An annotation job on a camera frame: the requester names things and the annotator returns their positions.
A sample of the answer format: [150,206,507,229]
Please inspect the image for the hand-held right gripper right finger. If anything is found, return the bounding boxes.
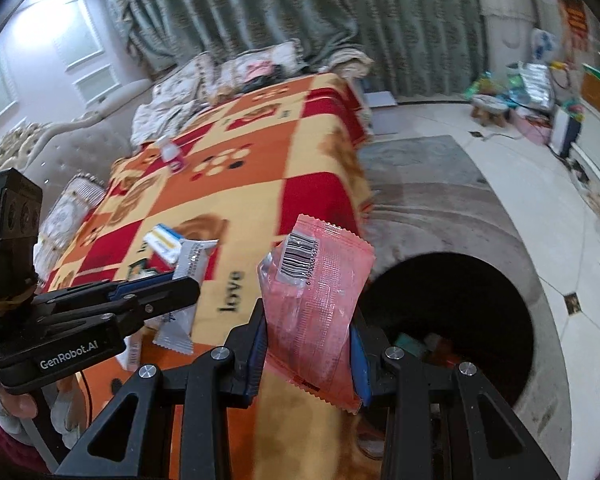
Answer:
[349,310,563,480]

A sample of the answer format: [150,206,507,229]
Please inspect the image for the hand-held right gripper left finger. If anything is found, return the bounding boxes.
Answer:
[55,297,271,480]

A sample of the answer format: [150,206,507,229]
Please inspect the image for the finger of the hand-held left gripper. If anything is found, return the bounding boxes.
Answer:
[35,277,202,343]
[32,272,176,311]

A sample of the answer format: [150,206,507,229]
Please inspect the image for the silver white snack wrapper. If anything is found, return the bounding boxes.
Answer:
[152,239,220,356]

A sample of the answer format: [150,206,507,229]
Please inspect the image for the blue yellow white medicine box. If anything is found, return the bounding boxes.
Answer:
[144,225,186,266]

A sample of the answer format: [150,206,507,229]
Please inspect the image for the pink plastic wrapper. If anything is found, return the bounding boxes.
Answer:
[257,214,376,415]

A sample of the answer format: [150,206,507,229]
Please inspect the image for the black trash bin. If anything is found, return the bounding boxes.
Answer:
[365,252,535,411]

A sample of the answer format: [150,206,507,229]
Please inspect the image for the person's left hand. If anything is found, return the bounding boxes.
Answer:
[0,389,38,421]

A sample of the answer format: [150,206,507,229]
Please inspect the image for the grey fringed pillow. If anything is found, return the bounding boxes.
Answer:
[32,175,106,281]

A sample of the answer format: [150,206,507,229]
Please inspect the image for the pink and white bottle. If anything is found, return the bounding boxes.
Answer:
[157,136,187,171]

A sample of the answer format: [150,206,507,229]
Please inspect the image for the grey tufted sofa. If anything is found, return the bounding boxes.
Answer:
[0,77,153,201]

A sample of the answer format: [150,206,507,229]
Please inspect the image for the crumpled white cloth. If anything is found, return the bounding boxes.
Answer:
[130,95,201,148]

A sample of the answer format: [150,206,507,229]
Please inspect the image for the printed checked blanket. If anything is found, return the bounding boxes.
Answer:
[37,72,376,480]

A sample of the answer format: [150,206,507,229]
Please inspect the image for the embroidered beige pillow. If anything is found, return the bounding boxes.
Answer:
[152,52,216,106]

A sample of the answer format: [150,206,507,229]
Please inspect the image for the pink floral pillow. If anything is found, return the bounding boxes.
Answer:
[217,40,306,93]

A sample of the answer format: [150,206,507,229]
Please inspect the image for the white cardboard box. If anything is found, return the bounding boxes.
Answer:
[365,91,398,133]

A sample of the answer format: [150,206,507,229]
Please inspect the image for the rolled patterned blanket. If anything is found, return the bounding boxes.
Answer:
[320,47,376,81]

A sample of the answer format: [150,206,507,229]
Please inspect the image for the small wooden stool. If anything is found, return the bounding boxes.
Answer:
[470,96,511,128]

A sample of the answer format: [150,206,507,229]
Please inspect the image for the pink storage box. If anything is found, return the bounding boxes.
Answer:
[510,110,553,146]

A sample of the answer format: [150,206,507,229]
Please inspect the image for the green patterned curtain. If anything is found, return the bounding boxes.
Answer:
[102,0,486,96]

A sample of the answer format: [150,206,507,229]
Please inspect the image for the white cooler box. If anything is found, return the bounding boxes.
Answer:
[550,105,583,158]

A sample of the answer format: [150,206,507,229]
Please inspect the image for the silver insulated bag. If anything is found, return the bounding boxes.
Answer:
[520,62,556,111]

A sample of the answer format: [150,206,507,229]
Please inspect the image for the white blue plastic bag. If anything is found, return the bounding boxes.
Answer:
[530,27,561,61]

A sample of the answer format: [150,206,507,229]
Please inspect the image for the white lace curtain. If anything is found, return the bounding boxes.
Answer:
[472,0,536,56]

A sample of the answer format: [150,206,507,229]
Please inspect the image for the red hanging decoration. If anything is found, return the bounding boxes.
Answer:
[557,0,593,53]

